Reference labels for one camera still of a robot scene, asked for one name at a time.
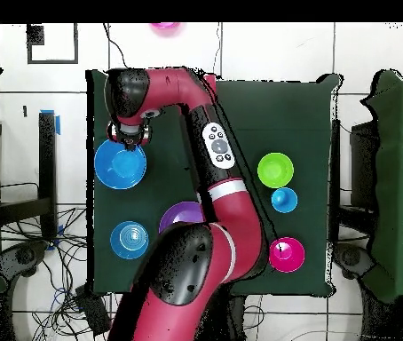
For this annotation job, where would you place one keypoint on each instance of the blue cup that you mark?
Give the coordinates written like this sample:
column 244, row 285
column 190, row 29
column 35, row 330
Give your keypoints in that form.
column 284, row 200

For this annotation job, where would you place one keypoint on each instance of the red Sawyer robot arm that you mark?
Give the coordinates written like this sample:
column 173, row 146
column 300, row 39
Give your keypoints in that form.
column 230, row 220

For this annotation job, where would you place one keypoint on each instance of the large pink bowl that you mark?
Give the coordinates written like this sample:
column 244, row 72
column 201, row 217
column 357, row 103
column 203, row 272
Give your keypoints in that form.
column 165, row 25

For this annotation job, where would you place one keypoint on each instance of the small blue bowl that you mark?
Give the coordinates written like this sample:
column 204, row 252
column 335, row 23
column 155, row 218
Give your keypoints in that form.
column 129, row 240

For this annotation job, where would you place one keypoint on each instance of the purple bowl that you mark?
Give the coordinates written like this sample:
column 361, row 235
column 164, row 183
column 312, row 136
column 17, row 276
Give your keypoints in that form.
column 180, row 213

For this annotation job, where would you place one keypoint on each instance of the red cup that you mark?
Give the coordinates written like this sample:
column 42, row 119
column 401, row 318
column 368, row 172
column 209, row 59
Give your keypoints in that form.
column 210, row 81

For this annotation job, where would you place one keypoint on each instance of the large blue bowl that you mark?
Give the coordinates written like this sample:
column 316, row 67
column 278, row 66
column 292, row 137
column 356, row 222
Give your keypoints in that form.
column 120, row 167

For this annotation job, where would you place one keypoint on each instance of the small green bowl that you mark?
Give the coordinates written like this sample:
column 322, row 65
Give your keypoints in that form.
column 276, row 170

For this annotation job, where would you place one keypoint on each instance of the black equipment base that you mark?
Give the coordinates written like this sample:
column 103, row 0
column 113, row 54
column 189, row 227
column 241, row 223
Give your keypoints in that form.
column 24, row 255
column 350, row 257

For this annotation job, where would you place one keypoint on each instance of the black metal stand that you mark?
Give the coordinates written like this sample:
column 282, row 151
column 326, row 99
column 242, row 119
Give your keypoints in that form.
column 361, row 149
column 47, row 160

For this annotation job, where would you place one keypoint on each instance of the small pinkish red bowl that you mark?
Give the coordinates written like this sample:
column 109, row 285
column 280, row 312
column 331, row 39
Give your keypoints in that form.
column 286, row 254

